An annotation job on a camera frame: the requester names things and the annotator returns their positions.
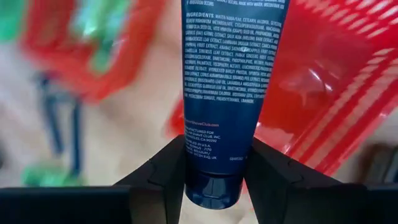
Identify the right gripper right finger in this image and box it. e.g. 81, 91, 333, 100
244, 138, 368, 224

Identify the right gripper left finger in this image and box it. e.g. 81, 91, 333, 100
115, 134, 187, 224

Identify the green plastic toiletry case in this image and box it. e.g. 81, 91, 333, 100
71, 0, 130, 40
21, 163, 86, 187
90, 40, 119, 74

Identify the dark blue toiletry tube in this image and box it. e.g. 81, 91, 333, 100
181, 0, 290, 210

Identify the red plastic basket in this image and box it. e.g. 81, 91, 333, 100
164, 0, 398, 178
18, 0, 165, 103

